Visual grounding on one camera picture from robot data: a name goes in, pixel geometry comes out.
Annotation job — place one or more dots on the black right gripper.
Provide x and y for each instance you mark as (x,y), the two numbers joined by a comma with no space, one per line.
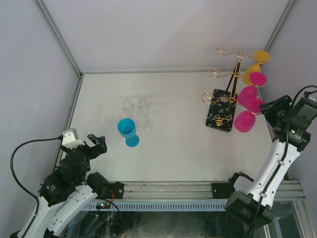
(269,109)

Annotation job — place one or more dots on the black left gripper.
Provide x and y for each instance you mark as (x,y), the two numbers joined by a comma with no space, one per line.
(95,150)

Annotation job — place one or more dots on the cyan wine glass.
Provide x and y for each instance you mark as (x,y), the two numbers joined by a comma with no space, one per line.
(127,129)

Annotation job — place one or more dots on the pink wine glass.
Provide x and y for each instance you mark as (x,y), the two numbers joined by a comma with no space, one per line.
(246,119)
(257,80)

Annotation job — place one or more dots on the clear champagne flute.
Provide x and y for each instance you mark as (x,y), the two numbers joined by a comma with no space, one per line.
(143,105)
(128,108)

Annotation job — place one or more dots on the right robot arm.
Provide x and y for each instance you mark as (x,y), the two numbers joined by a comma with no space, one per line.
(253,204)

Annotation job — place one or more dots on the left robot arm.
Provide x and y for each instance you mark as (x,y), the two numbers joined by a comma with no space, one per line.
(67,189)

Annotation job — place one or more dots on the yellow wine glass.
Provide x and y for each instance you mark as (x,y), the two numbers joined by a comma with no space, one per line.
(261,57)

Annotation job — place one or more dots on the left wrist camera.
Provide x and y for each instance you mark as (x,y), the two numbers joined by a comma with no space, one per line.
(70,139)

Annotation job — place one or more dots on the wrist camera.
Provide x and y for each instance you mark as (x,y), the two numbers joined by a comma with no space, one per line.
(309,95)
(70,139)

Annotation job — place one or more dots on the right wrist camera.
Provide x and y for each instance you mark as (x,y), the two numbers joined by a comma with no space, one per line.
(309,95)

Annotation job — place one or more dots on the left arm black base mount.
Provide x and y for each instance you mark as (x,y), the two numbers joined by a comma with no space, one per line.
(115,190)

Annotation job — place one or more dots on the gold wire wine glass rack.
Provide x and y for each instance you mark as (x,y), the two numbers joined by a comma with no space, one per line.
(224,107)

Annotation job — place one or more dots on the aluminium front frame rail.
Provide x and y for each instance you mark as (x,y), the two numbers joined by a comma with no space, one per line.
(166,191)

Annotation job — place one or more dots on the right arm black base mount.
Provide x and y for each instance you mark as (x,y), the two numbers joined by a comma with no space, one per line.
(221,190)

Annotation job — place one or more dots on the blue slotted cable duct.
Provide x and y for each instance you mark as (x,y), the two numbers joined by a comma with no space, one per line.
(159,206)

